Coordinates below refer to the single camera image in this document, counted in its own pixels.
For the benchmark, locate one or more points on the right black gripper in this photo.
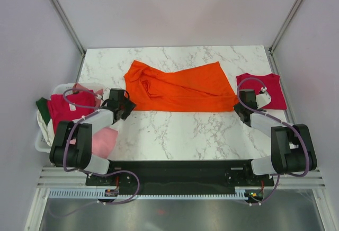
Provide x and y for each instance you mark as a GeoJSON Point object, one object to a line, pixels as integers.
{"type": "Point", "coordinates": [236, 107]}

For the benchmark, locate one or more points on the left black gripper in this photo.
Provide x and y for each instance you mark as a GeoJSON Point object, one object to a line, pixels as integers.
{"type": "Point", "coordinates": [130, 106]}

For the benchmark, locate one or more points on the orange t shirt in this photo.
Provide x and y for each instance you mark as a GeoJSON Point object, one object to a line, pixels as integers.
{"type": "Point", "coordinates": [200, 89]}

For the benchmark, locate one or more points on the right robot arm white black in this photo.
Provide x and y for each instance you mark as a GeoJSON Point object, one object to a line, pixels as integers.
{"type": "Point", "coordinates": [292, 150]}

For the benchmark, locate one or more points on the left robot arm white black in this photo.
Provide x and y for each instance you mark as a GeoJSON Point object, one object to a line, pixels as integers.
{"type": "Point", "coordinates": [72, 144]}

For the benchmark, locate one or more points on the folded crimson t shirt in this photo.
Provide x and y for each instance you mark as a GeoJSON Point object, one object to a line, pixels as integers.
{"type": "Point", "coordinates": [273, 87]}

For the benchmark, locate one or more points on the light pink t shirt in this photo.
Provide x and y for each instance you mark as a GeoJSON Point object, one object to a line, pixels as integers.
{"type": "Point", "coordinates": [104, 141]}

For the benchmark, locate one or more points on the dusty pink t shirt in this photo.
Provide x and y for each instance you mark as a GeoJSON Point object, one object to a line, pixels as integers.
{"type": "Point", "coordinates": [84, 88]}

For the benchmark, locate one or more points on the magenta t shirt in basket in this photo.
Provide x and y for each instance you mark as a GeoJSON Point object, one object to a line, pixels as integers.
{"type": "Point", "coordinates": [61, 110]}

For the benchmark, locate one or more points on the white t shirt in basket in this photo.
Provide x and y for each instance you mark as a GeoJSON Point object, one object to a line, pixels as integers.
{"type": "Point", "coordinates": [46, 126]}

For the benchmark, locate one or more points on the dark green t shirt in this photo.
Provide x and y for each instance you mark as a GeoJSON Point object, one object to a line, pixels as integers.
{"type": "Point", "coordinates": [43, 109]}

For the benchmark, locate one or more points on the white laundry basket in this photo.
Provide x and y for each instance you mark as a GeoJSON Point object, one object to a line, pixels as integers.
{"type": "Point", "coordinates": [40, 144]}

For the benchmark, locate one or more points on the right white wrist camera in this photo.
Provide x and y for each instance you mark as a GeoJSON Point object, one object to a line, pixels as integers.
{"type": "Point", "coordinates": [263, 98]}

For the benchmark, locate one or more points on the right aluminium frame post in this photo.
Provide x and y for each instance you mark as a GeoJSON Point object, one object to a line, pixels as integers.
{"type": "Point", "coordinates": [290, 16]}

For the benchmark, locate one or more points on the aluminium frame post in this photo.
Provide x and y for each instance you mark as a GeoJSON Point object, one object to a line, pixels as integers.
{"type": "Point", "coordinates": [290, 16]}
{"type": "Point", "coordinates": [68, 26]}

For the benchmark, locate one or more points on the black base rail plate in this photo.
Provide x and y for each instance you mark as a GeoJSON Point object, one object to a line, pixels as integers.
{"type": "Point", "coordinates": [180, 177]}

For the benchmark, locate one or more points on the white slotted cable duct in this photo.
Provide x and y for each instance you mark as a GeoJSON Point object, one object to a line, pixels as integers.
{"type": "Point", "coordinates": [109, 194]}

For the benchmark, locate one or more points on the left aluminium frame post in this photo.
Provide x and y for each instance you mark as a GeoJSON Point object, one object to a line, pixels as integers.
{"type": "Point", "coordinates": [68, 26]}

